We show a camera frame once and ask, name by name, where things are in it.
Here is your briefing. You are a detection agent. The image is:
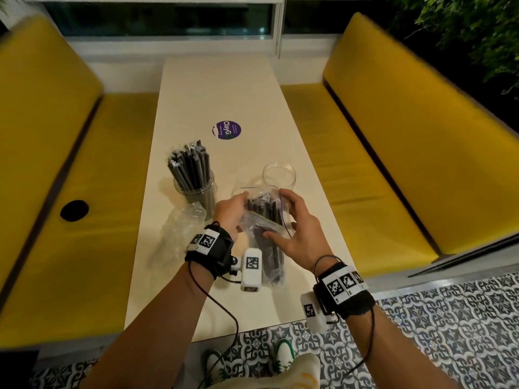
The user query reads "black round disc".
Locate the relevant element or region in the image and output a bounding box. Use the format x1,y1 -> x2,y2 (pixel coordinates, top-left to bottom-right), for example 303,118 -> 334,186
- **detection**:
60,200 -> 90,222

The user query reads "yellow bench back cushion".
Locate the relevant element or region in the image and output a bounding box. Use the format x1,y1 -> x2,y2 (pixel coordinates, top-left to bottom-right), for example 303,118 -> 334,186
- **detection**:
323,12 -> 519,256
0,14 -> 104,297

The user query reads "thin black cable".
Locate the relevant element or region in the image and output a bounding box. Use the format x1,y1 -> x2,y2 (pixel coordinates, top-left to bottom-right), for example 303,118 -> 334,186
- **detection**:
188,261 -> 240,389
314,255 -> 376,377

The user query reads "dark metal bench frame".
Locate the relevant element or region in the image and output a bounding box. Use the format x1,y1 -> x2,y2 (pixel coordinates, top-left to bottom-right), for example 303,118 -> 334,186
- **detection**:
407,235 -> 519,278

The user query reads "person's left hand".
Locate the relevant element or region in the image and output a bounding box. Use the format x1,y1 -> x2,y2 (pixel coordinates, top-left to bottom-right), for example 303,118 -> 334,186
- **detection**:
213,191 -> 250,242

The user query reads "empty clear plastic jar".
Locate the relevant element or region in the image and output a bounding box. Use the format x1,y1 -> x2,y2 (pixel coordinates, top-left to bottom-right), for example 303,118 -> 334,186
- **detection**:
261,161 -> 297,200

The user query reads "bundle of black straws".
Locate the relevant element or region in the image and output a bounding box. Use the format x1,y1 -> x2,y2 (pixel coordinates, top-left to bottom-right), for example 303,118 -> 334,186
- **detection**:
167,140 -> 215,217

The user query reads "person's right hand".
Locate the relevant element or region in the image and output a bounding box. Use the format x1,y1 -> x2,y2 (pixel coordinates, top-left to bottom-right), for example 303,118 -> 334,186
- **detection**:
263,189 -> 334,274

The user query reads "person's left forearm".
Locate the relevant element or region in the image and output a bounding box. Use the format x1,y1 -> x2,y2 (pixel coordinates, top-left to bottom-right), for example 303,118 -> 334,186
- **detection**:
79,261 -> 215,389

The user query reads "person's right forearm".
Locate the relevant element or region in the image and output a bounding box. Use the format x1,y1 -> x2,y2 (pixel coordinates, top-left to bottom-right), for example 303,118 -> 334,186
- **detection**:
337,306 -> 463,389

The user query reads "white blind cord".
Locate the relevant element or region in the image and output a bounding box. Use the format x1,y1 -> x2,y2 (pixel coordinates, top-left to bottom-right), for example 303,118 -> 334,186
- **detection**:
277,2 -> 287,59

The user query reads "white and green sneaker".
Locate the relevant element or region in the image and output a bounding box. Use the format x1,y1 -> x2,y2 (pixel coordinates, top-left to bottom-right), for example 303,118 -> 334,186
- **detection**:
272,338 -> 295,375
203,349 -> 229,388

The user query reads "yellow bench seat cushion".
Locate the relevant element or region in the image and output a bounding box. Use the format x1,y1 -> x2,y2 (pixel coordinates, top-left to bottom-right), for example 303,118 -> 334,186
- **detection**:
0,92 -> 159,348
281,83 -> 441,278

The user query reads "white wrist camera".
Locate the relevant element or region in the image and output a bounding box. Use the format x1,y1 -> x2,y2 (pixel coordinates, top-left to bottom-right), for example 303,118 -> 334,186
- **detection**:
300,291 -> 339,334
231,248 -> 263,292

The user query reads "empty crumpled clear plastic bag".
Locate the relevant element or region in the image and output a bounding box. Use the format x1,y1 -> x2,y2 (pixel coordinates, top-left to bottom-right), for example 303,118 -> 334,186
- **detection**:
148,202 -> 208,273

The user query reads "clear bag of black straws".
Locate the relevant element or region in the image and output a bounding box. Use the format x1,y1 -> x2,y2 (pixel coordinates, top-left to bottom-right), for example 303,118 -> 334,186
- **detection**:
238,189 -> 295,289

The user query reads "white framed window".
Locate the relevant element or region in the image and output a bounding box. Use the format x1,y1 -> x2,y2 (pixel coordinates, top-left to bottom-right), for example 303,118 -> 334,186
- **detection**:
22,0 -> 374,49

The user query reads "clear jar holding straws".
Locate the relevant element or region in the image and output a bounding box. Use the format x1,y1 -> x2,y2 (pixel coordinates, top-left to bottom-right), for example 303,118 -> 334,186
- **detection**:
174,170 -> 217,220

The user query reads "round purple sticker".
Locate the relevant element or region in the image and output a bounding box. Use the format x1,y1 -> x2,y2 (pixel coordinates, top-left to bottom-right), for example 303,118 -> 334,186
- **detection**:
212,120 -> 242,139

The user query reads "black marker wristband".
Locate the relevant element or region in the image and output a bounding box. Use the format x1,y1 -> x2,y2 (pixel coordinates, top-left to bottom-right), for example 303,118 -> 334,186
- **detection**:
185,224 -> 235,280
313,261 -> 376,320

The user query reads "green leafy plant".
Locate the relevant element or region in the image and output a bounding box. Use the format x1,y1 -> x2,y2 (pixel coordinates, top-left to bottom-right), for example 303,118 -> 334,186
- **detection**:
387,0 -> 519,98

